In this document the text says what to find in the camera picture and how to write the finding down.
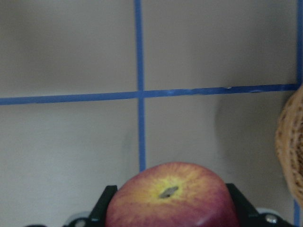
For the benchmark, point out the red apple yellow bottom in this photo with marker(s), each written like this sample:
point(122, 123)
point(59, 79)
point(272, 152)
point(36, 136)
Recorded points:
point(174, 194)

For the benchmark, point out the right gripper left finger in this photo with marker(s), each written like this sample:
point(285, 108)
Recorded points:
point(98, 213)

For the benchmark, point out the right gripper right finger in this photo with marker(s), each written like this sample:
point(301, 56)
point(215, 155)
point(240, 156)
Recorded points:
point(243, 207)

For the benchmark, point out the wicker basket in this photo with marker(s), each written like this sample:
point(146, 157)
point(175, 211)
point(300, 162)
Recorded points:
point(289, 144)

